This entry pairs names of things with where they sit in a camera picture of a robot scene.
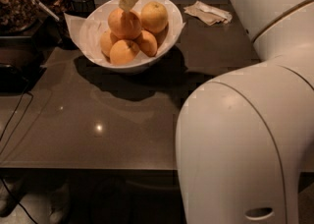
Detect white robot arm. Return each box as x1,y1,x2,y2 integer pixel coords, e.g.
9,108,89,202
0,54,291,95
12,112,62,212
176,0,314,224

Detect white shoe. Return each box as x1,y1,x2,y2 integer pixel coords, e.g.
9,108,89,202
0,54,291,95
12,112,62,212
49,183,71,224

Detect white ceramic bowl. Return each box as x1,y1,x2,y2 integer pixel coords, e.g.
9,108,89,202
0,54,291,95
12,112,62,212
76,0,184,74

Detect orange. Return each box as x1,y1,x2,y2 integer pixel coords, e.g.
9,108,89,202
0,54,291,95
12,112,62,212
110,39,139,65
135,30,158,57
140,1,168,33
107,8,142,39
100,29,119,57

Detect white paper bowl liner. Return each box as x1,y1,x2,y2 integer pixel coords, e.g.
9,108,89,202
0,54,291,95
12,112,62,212
65,14,184,74

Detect glass jar of nuts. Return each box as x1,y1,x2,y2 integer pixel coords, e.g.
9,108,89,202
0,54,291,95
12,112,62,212
0,0,37,35

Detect black wire cup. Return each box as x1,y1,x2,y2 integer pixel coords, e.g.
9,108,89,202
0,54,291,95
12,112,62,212
71,0,95,18

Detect white utensil handle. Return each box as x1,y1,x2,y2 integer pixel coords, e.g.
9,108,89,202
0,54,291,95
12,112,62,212
31,0,60,22

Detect folded paper napkins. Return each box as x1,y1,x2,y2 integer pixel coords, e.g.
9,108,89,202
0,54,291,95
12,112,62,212
183,1,233,26

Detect black cable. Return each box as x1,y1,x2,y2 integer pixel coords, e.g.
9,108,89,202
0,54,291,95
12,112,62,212
0,62,40,224

